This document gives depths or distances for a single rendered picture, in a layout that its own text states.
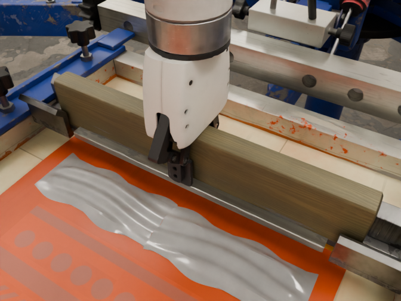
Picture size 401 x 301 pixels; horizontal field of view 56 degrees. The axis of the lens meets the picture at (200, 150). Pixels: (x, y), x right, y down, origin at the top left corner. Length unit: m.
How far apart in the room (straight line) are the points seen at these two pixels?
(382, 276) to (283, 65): 0.33
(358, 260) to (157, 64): 0.26
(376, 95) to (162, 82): 0.33
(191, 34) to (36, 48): 2.70
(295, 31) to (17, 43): 2.65
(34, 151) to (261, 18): 0.40
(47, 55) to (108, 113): 2.41
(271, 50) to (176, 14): 0.31
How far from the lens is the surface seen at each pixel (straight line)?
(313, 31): 0.62
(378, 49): 3.01
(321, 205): 0.39
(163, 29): 0.32
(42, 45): 3.02
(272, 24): 0.64
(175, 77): 0.33
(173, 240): 0.44
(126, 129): 0.47
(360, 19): 0.84
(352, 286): 0.45
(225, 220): 0.46
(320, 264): 0.45
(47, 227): 0.49
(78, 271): 0.45
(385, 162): 0.55
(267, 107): 0.57
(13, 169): 0.57
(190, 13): 0.31
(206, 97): 0.37
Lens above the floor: 1.33
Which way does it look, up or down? 44 degrees down
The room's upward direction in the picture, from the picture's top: straight up
